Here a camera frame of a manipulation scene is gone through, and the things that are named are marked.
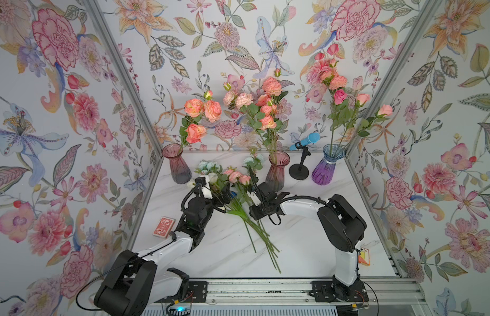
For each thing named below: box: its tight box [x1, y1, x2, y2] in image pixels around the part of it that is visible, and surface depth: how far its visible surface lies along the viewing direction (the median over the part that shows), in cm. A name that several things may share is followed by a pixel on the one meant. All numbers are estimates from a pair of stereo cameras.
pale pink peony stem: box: [222, 81, 277, 153], surface depth 81 cm
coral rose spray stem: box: [177, 89, 222, 153], surface depth 72 cm
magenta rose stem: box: [327, 88, 350, 153], surface depth 88 cm
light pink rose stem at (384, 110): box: [345, 104, 394, 153], surface depth 85 cm
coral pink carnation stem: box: [262, 68, 289, 120], surface depth 84 cm
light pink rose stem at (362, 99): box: [339, 93, 371, 153], surface depth 87 cm
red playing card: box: [152, 215, 176, 239], surface depth 92 cm
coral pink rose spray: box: [259, 104, 283, 153], surface depth 82 cm
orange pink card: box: [358, 246, 371, 267], surface depth 82 cm
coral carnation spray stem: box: [320, 63, 348, 153], surface depth 87 cm
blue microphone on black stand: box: [288, 132, 321, 181], surface depth 112 cm
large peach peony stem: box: [178, 123, 207, 155], surface depth 73 cm
